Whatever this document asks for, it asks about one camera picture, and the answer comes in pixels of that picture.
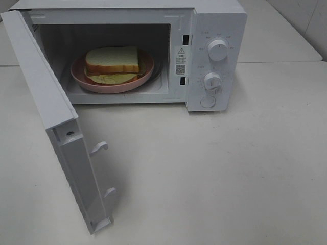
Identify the round white door button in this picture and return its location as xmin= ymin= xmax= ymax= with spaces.
xmin=200 ymin=96 xmax=216 ymax=108

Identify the sandwich with yellow filling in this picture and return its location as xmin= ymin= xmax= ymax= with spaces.
xmin=84 ymin=46 xmax=146 ymax=85

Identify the pink round plate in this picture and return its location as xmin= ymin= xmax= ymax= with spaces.
xmin=71 ymin=50 xmax=155 ymax=94

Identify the glass microwave turntable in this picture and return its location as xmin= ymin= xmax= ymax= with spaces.
xmin=142 ymin=60 xmax=163 ymax=91

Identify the lower white timer knob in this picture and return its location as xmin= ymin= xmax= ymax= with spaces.
xmin=203 ymin=72 xmax=222 ymax=91

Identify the white warning label sticker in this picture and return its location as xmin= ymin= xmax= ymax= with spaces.
xmin=173 ymin=45 xmax=190 ymax=76

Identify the white microwave oven body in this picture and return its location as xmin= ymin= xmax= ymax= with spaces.
xmin=7 ymin=1 xmax=247 ymax=111

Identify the upper white power knob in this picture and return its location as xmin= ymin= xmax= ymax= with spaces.
xmin=207 ymin=37 xmax=229 ymax=61

